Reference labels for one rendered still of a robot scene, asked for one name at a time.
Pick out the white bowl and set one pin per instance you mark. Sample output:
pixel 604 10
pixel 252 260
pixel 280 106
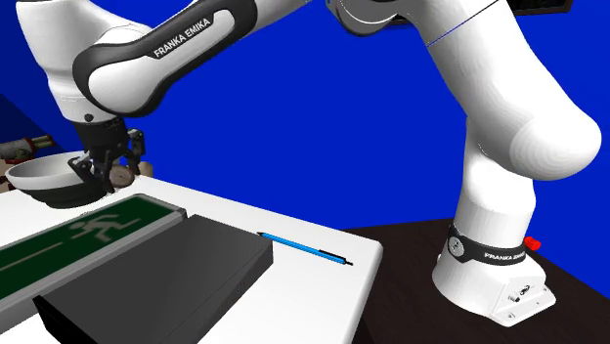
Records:
pixel 43 178

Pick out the green exit sign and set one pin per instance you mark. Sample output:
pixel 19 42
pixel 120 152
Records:
pixel 121 214

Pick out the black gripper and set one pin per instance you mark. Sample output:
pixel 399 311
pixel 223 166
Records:
pixel 102 138

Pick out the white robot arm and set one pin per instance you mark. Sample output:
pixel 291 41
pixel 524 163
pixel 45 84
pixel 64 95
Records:
pixel 505 105

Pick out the dark grey flat box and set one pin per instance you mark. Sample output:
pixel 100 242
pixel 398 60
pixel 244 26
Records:
pixel 157 276

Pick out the red and green bottle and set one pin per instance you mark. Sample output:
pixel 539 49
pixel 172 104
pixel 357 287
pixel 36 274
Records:
pixel 26 145

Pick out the beige small block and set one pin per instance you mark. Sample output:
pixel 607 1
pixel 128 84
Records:
pixel 146 169

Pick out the blue pen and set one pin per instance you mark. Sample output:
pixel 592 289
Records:
pixel 298 246

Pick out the brown round disc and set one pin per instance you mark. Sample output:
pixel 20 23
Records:
pixel 123 176

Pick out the dark brown robot stand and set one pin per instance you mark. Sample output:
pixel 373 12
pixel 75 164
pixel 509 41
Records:
pixel 410 295

